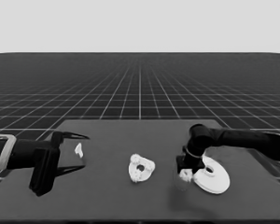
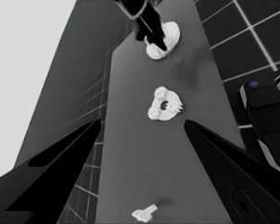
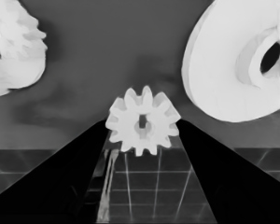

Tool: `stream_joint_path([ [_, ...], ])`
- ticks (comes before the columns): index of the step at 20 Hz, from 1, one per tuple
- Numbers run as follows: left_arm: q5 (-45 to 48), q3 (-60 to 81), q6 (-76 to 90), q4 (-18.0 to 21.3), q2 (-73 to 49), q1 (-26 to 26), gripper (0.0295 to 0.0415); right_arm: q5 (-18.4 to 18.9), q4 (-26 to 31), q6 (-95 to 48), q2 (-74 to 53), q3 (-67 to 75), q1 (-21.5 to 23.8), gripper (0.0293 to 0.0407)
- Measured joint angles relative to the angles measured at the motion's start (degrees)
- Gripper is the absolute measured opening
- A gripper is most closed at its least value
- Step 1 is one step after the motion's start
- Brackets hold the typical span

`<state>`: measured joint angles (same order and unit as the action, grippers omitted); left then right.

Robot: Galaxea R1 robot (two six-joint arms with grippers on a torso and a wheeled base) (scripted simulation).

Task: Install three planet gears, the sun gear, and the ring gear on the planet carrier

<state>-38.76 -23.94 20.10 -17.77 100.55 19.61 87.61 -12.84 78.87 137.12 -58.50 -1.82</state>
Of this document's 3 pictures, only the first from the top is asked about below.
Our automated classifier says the large thick white disc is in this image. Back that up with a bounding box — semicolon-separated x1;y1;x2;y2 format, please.
191;154;231;195

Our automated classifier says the small white T-shaped piece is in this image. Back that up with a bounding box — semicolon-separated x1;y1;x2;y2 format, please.
74;142;85;159

